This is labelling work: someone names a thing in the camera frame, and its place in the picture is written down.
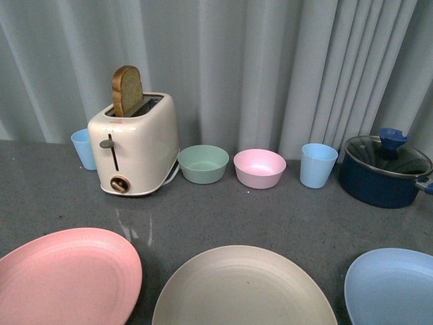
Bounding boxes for light blue cup behind toaster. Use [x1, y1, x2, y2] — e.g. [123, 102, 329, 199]
[70, 129, 97, 171]

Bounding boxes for cream white toaster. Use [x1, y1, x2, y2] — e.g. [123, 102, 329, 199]
[87, 93, 180, 196]

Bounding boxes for white toaster cable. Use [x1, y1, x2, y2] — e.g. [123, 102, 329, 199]
[161, 161, 181, 187]

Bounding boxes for beige plate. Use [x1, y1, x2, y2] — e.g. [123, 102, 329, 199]
[152, 245, 337, 324]

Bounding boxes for grey curtain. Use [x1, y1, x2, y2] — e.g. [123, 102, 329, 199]
[1, 1, 432, 159]

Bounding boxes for dark blue pot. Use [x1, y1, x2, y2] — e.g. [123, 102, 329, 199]
[339, 152, 432, 209]

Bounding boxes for blue plate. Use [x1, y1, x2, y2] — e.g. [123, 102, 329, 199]
[344, 248, 432, 324]

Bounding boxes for glass pot lid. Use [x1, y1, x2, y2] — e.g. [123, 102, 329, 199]
[344, 128, 432, 179]

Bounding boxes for pink bowl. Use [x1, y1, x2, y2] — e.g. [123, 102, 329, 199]
[233, 149, 287, 190]

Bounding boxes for green bowl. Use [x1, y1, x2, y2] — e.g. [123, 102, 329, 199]
[178, 145, 229, 185]

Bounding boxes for pink plate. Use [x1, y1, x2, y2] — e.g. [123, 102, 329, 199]
[1, 228, 142, 324]

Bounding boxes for brown bread slice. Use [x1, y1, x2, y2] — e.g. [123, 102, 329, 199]
[112, 65, 143, 117]

